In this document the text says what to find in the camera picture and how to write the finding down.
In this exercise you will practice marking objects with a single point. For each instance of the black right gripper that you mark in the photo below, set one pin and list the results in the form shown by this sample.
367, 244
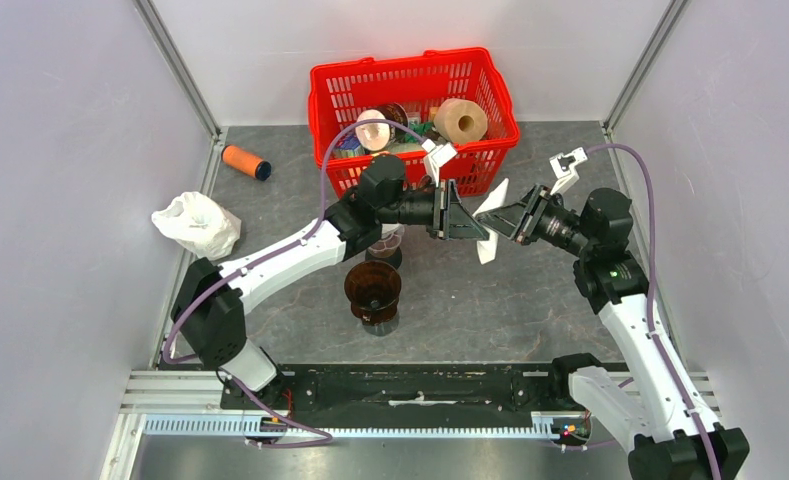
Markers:
520, 220

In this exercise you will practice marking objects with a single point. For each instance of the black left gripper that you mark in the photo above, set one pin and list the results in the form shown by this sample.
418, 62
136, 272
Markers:
450, 219

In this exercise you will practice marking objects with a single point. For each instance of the white paper coffee filter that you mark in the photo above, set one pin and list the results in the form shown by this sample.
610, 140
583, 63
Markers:
486, 249

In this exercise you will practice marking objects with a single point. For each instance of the clear glass coffee dripper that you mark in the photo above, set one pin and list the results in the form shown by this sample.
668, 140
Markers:
390, 235

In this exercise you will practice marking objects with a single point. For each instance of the brown plastic coffee dripper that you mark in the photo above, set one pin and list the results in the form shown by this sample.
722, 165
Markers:
373, 289

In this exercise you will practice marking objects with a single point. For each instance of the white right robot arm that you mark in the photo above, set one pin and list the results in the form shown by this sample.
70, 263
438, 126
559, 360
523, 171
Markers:
669, 431

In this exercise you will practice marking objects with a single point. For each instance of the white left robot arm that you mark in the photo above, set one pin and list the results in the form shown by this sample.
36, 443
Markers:
210, 309

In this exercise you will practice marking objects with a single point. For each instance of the red and black coffee server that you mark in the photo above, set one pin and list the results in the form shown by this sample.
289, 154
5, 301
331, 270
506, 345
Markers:
387, 251

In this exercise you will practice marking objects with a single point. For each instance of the green packet in basket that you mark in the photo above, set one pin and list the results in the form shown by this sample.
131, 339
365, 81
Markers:
426, 130

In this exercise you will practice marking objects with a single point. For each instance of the beige tape roll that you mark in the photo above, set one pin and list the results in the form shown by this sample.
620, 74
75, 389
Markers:
461, 121

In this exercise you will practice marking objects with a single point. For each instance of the small glass measuring beaker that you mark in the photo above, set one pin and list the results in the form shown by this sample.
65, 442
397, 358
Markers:
382, 329

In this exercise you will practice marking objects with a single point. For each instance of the blue small box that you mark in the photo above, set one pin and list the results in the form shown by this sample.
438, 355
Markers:
348, 146

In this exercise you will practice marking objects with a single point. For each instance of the red plastic shopping basket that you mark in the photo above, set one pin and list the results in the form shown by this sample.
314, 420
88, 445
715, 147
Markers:
340, 91

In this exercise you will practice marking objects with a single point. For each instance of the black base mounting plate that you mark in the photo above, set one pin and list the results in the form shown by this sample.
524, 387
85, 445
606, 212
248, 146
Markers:
419, 395

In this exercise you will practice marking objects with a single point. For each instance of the orange cylindrical bottle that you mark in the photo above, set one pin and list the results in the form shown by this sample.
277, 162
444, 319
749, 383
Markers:
246, 162

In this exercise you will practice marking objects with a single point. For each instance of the white crumpled plastic bag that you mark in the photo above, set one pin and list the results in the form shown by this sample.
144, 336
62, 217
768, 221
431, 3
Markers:
199, 224

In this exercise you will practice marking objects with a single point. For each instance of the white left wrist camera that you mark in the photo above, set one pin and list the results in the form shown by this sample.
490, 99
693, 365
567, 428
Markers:
437, 155

